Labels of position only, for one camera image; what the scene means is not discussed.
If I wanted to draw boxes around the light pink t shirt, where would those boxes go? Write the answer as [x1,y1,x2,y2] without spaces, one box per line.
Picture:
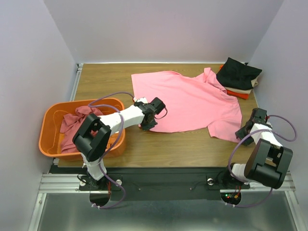
[131,68,242,142]

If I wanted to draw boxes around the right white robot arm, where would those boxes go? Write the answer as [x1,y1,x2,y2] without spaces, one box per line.
[221,108,293,189]

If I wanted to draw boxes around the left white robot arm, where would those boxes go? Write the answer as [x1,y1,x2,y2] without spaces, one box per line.
[72,97,166,190]

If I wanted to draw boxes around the folded orange t shirt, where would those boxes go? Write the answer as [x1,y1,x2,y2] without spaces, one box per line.
[219,65,249,100]

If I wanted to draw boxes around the folded beige t shirt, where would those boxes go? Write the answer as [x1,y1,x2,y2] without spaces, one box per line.
[225,78,258,94]

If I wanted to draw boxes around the folded black t shirt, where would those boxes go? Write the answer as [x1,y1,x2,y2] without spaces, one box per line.
[217,57,262,90]

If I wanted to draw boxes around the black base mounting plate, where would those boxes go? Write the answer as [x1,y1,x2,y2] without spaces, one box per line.
[49,166,265,202]

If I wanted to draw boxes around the dusty rose shirt in basket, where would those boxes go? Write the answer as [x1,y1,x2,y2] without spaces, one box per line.
[60,106,103,154]

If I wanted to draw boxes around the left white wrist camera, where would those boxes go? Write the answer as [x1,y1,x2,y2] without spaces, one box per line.
[133,97,148,103]

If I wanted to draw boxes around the aluminium frame rail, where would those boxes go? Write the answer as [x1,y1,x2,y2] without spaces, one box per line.
[38,63,84,194]

